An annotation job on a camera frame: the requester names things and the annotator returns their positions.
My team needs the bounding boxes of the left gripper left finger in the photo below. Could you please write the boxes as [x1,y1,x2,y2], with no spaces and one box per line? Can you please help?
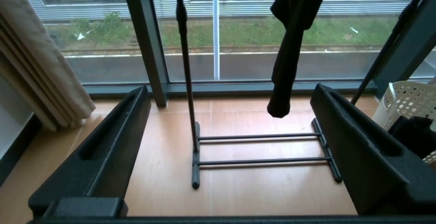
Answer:
[28,84,152,218]

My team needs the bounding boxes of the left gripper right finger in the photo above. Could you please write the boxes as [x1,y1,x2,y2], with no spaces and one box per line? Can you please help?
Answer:
[309,82,436,217]

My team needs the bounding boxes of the black shorts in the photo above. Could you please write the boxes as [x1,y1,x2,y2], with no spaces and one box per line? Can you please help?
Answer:
[266,0,331,119]

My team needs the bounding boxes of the white laundry basket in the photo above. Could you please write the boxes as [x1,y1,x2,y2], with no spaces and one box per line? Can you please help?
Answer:
[371,80,436,165]

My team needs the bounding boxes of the black clothes rack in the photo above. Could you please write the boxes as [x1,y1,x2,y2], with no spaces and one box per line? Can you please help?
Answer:
[173,0,434,190]

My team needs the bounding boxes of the black garment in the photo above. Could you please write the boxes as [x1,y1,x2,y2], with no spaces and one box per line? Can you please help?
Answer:
[388,114,436,161]

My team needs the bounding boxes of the beige curtain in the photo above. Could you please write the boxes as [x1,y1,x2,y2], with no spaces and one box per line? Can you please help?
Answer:
[0,0,97,131]

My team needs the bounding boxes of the window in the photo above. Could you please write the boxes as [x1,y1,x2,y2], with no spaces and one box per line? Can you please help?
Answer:
[13,0,436,108]

